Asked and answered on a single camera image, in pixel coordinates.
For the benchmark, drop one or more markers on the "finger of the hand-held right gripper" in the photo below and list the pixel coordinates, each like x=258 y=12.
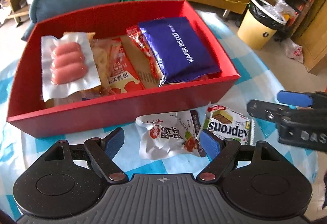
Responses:
x=291 y=97
x=268 y=111

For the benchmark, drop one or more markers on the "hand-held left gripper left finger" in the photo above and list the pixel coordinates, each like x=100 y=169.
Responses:
x=115 y=141

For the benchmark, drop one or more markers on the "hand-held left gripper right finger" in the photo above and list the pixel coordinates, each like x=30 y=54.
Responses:
x=209 y=142

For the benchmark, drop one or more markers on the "red cardboard box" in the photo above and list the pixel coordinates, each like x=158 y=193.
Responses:
x=115 y=116

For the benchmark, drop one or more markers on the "white green wafer packet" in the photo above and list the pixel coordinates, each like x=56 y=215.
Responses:
x=227 y=124

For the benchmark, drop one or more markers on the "white meat snack packet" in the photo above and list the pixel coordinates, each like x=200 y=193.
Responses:
x=163 y=137

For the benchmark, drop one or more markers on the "red spicy snack packet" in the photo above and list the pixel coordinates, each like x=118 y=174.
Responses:
x=122 y=78

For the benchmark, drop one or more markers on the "clear bag of yellow crisps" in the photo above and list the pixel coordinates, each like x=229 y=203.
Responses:
x=101 y=60

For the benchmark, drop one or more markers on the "vacuum-packed pink sausages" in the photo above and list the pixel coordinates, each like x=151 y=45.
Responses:
x=67 y=63

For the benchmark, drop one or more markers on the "purple wafer biscuit packet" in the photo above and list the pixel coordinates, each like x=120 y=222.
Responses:
x=178 y=50

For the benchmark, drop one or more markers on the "red gummy candy packet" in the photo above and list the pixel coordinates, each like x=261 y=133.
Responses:
x=140 y=42

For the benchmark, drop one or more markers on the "blue checked tablecloth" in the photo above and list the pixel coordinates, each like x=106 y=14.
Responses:
x=255 y=68

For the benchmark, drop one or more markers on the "white plastic bag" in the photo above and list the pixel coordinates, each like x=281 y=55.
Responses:
x=293 y=51

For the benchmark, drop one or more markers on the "yellow trash bin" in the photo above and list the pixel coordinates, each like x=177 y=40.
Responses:
x=255 y=32

